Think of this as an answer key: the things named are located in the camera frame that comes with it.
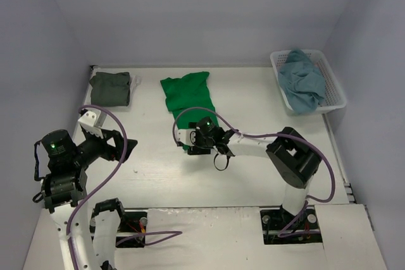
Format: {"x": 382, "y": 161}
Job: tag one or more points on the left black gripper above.
{"x": 108, "y": 144}

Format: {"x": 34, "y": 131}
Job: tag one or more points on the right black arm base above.
{"x": 304, "y": 230}

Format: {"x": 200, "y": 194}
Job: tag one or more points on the white laundry basket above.
{"x": 335, "y": 97}

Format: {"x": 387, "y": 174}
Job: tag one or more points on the grey green t shirt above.
{"x": 110, "y": 89}

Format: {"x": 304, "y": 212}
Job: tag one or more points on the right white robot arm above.
{"x": 295, "y": 162}

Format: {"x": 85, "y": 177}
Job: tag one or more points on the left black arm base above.
{"x": 131, "y": 222}

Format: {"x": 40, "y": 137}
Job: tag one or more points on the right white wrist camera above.
{"x": 186, "y": 136}

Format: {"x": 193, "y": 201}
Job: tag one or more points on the blue t shirt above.
{"x": 302, "y": 83}

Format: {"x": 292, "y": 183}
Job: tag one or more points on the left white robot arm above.
{"x": 64, "y": 194}

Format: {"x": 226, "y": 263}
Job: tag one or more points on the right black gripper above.
{"x": 199, "y": 150}

